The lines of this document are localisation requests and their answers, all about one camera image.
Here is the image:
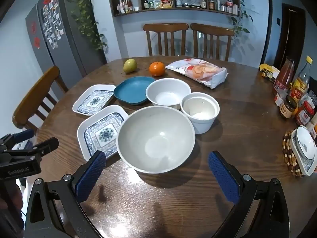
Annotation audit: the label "patterned square plate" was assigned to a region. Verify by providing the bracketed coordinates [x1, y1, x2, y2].
[77, 105, 128, 160]
[72, 84, 116, 116]

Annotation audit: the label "large white bowl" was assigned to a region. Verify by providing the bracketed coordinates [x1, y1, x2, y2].
[116, 106, 196, 174]

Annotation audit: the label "blue plate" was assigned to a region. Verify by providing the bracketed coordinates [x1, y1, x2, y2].
[114, 76, 155, 105]

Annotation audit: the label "medium white bowl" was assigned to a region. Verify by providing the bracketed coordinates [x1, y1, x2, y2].
[146, 78, 191, 110]

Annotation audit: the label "person's left hand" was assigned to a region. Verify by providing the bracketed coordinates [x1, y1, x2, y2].
[0, 184, 24, 211]

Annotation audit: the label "wooden chair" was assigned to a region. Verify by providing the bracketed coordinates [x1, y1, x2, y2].
[190, 23, 234, 61]
[142, 23, 189, 57]
[12, 66, 68, 132]

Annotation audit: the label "wooden bead trivet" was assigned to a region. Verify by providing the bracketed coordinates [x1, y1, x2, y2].
[282, 131, 303, 177]

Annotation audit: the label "small white ramekin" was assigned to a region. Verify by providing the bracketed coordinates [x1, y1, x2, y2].
[180, 92, 220, 134]

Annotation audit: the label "stacked patterned dishes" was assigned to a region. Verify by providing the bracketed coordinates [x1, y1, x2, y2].
[290, 126, 316, 176]

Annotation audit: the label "brown sauce jar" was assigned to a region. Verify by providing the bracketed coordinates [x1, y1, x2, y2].
[279, 95, 297, 119]

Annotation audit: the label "red label chili jar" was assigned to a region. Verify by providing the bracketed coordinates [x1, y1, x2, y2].
[296, 101, 314, 126]

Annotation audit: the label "snack bag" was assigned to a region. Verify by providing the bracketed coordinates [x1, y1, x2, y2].
[165, 58, 228, 89]

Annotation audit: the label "red sauce bottle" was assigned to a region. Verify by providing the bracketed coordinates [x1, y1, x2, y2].
[273, 57, 296, 95]

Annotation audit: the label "grey refrigerator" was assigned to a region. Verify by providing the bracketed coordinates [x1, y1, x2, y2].
[25, 0, 106, 88]

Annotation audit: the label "yellow snack packet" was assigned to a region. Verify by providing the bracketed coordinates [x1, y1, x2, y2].
[259, 63, 280, 83]

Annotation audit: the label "yellow cap oil bottle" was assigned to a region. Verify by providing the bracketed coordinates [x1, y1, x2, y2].
[290, 56, 313, 103]

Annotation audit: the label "green pear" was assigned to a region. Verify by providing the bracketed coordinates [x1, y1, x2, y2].
[123, 59, 137, 74]

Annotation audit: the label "orange fruit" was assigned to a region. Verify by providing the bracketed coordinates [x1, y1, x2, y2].
[148, 61, 165, 77]

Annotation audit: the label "hanging green vine plant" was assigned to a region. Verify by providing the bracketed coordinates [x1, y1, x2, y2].
[66, 0, 106, 51]

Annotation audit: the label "back right wooden chair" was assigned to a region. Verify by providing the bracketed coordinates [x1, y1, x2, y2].
[190, 23, 234, 61]

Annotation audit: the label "back left wooden chair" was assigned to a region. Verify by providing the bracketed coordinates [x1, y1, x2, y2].
[142, 23, 189, 57]

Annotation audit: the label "right green potted plant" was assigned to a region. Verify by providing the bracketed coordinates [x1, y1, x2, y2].
[230, 0, 254, 39]

